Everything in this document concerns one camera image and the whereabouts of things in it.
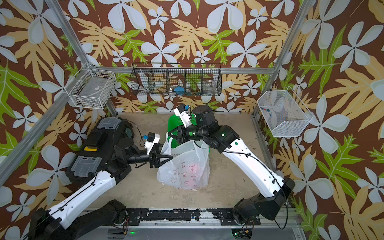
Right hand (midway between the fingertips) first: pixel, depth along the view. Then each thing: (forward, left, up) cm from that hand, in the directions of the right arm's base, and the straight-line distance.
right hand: (167, 133), depth 62 cm
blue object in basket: (+42, -2, -9) cm, 43 cm away
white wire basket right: (+22, -63, -11) cm, 68 cm away
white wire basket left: (+35, +49, -2) cm, 60 cm away
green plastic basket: (+34, +3, -32) cm, 47 cm away
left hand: (-3, -1, -10) cm, 10 cm away
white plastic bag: (-5, -9, -24) cm, 26 cm away
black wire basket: (+51, -16, -7) cm, 54 cm away
